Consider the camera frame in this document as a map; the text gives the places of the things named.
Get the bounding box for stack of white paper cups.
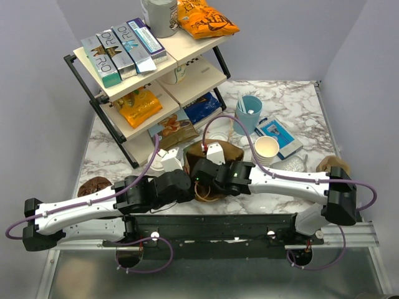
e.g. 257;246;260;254
251;136;280;167

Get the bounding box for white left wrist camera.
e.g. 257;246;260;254
157;147;184;172

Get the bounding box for grey canister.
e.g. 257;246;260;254
141;0;179;38

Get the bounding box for blue razor box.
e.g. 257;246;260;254
255;116;304;160

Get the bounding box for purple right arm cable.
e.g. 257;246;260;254
201;114;378;271

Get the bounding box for yellow snack bag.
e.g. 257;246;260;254
112;87;163;129

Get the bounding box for brown snack bag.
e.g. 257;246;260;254
148;109;199;150

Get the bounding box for light blue cup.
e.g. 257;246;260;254
234;95;262;135

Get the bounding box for green paper bag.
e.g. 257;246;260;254
183;128;244;202

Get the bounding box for brown cardboard cup carrier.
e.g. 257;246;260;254
316;156;351;175

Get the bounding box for purple white box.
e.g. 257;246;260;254
127;18;168;65

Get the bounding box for black frame beige shelf rack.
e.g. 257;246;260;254
64;29;231;168

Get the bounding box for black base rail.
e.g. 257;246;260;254
121;214;324;260

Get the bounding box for silver glitter pouch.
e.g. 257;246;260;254
271;154;308;173

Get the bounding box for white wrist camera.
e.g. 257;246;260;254
157;147;184;172
203;142;226;165

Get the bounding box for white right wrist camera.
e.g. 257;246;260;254
203;142;226;165

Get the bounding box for orange chips bag top shelf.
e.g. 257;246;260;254
177;0;240;40

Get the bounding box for white plastic lid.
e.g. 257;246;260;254
147;149;167;176

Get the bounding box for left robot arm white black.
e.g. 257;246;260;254
22;169;195;252

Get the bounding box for blue RO box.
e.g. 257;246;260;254
112;23;156;74

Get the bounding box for blue snack bag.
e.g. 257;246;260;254
183;92;221;125

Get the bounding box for white stirrers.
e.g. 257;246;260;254
238;92;254;115

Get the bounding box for teal RO box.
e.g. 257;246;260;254
81;36;121;88

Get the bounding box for brown RO box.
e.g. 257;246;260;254
96;29;137;80

